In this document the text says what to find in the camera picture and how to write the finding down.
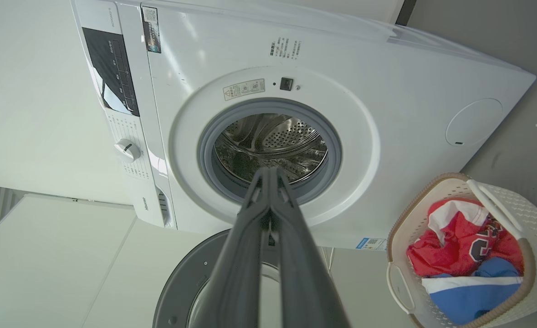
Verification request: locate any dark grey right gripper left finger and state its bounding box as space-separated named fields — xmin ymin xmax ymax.
xmin=191 ymin=168 xmax=270 ymax=328

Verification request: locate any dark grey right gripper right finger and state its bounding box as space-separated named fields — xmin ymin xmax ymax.
xmin=270 ymin=167 xmax=351 ymax=328

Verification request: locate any dark round washer door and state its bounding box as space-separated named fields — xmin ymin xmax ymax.
xmin=153 ymin=229 xmax=332 ymax=328

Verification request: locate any white front-load washing machine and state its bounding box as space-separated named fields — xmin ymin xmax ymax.
xmin=70 ymin=0 xmax=537 ymax=250

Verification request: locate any blue energy label sticker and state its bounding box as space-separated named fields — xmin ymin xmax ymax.
xmin=356 ymin=237 xmax=388 ymax=251

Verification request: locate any steel perforated drum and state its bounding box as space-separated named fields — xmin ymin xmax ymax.
xmin=214 ymin=113 xmax=328 ymax=185

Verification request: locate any red and white jersey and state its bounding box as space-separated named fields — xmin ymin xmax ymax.
xmin=407 ymin=198 xmax=524 ymax=278

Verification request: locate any white control knob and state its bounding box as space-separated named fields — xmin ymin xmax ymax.
xmin=114 ymin=139 xmax=142 ymax=163

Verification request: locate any blue and white garment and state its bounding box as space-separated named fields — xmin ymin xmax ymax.
xmin=422 ymin=257 xmax=523 ymax=325

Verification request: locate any white cabinet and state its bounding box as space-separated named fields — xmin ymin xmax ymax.
xmin=0 ymin=194 xmax=232 ymax=328

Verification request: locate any white warning sticker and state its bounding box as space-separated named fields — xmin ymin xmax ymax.
xmin=223 ymin=79 xmax=266 ymax=101

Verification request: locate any round white filter cover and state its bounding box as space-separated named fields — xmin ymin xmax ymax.
xmin=445 ymin=98 xmax=503 ymax=147

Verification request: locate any black control display panel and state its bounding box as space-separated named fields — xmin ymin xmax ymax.
xmin=82 ymin=27 xmax=140 ymax=117

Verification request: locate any black product sticker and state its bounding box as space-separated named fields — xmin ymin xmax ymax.
xmin=142 ymin=6 xmax=162 ymax=54

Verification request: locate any white basket side handle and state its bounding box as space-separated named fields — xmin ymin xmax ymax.
xmin=466 ymin=179 xmax=524 ymax=233
xmin=387 ymin=263 xmax=415 ymax=315

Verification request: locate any detergent drawer handle recess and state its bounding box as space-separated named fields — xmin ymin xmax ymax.
xmin=157 ymin=187 xmax=174 ymax=227

